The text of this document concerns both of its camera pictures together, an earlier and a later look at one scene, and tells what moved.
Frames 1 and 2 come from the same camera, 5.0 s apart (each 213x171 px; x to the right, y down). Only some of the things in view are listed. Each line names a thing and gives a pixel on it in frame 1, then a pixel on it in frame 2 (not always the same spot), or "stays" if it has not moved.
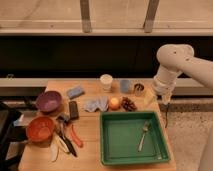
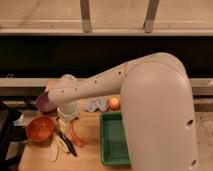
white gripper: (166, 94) → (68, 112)
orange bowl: (40, 129) stays
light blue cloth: (91, 103) stays
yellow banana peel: (56, 144) stays
